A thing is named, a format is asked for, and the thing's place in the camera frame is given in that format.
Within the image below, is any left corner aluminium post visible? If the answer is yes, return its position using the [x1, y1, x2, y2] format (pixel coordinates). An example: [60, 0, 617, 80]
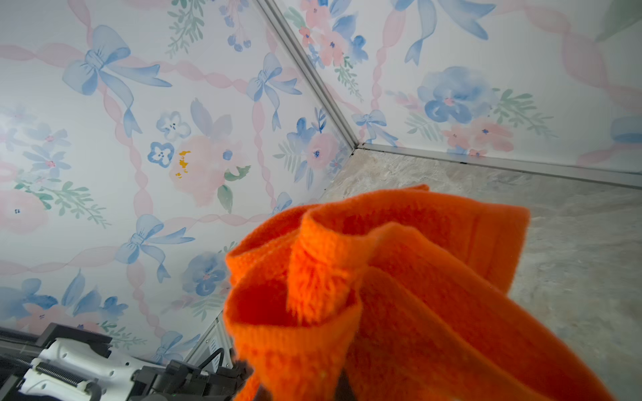
[256, 0, 359, 153]

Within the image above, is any orange cleaning cloth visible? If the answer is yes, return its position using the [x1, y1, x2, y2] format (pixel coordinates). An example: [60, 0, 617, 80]
[223, 185, 610, 400]

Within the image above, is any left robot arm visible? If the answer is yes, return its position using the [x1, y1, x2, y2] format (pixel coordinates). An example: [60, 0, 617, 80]
[1, 323, 251, 400]

